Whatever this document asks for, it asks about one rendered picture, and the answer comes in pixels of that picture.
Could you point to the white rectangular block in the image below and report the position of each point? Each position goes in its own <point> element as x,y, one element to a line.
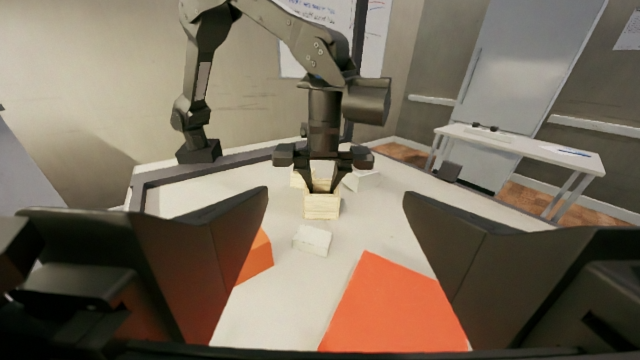
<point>312,240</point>

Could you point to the white open box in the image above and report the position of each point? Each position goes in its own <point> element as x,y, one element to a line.
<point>362,180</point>

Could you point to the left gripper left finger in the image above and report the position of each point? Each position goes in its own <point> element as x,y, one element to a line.
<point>189,263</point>

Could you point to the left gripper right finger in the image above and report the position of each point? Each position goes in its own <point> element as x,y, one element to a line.
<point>501,280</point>

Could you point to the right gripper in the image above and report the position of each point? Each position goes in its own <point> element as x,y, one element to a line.
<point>323,144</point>

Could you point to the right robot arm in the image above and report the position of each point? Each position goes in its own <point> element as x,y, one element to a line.
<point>317,48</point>

